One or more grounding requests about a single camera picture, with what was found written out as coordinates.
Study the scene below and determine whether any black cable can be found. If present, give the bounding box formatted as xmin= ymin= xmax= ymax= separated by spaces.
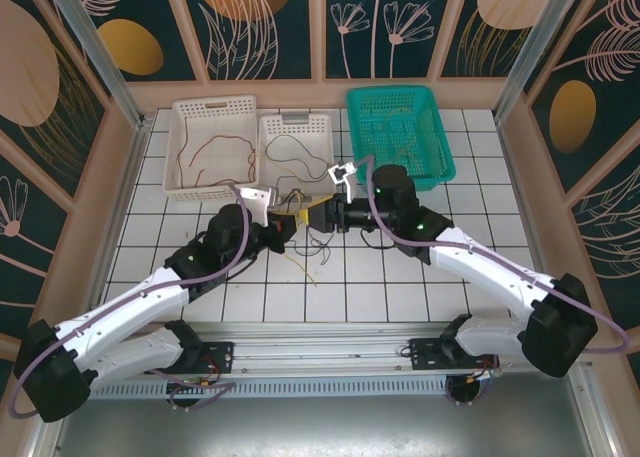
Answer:
xmin=272 ymin=176 xmax=335 ymax=267
xmin=264 ymin=134 xmax=332 ymax=183

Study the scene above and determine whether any yellow cable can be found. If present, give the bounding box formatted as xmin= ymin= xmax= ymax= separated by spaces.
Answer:
xmin=367 ymin=105 xmax=429 ymax=171
xmin=249 ymin=149 xmax=321 ymax=289

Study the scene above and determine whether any small white grey-handled basket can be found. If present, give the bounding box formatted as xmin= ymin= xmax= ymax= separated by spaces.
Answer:
xmin=257 ymin=110 xmax=335 ymax=201

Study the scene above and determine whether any teal plastic basket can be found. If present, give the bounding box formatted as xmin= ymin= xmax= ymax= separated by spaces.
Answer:
xmin=346 ymin=85 xmax=457 ymax=193

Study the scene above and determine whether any large white plastic basket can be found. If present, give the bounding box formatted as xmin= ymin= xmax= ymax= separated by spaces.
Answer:
xmin=163 ymin=94 xmax=261 ymax=204

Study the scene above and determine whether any grey metal sheet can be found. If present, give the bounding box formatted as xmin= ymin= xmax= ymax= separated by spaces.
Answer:
xmin=49 ymin=396 xmax=609 ymax=457

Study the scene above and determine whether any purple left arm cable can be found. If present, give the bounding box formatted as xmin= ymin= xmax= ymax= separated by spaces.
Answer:
xmin=9 ymin=184 xmax=251 ymax=421

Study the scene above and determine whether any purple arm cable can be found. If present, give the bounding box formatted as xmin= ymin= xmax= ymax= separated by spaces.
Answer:
xmin=9 ymin=184 xmax=251 ymax=421
xmin=349 ymin=155 xmax=630 ymax=408

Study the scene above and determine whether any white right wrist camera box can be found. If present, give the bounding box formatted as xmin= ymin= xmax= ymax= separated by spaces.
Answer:
xmin=327 ymin=159 xmax=360 ymax=204

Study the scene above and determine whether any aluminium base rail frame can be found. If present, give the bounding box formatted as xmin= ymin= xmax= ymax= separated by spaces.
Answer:
xmin=47 ymin=320 xmax=596 ymax=378

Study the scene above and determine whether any aluminium side rail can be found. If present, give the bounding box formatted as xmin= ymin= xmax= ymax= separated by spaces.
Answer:
xmin=89 ymin=116 xmax=151 ymax=328
xmin=494 ymin=119 xmax=569 ymax=328

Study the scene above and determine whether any grey slotted cable duct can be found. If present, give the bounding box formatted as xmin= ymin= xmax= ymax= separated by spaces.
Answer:
xmin=69 ymin=379 xmax=454 ymax=399

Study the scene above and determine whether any aluminium corner post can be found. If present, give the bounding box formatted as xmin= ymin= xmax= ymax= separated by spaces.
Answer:
xmin=493 ymin=0 xmax=584 ymax=123
xmin=39 ymin=0 xmax=147 ymax=131

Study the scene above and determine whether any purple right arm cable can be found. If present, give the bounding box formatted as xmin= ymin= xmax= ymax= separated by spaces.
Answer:
xmin=349 ymin=155 xmax=630 ymax=408

